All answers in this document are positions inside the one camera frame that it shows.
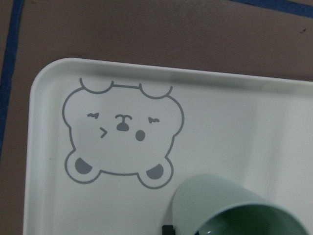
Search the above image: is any cream bear tray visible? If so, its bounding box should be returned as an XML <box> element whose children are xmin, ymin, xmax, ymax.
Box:
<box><xmin>23</xmin><ymin>58</ymin><xmax>313</xmax><ymax>235</ymax></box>

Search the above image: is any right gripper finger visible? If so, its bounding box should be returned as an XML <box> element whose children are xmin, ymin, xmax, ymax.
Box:
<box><xmin>161</xmin><ymin>225</ymin><xmax>174</xmax><ymax>235</ymax></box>

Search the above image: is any pale green cup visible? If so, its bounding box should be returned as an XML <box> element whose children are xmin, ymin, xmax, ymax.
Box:
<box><xmin>172</xmin><ymin>174</ymin><xmax>309</xmax><ymax>235</ymax></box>

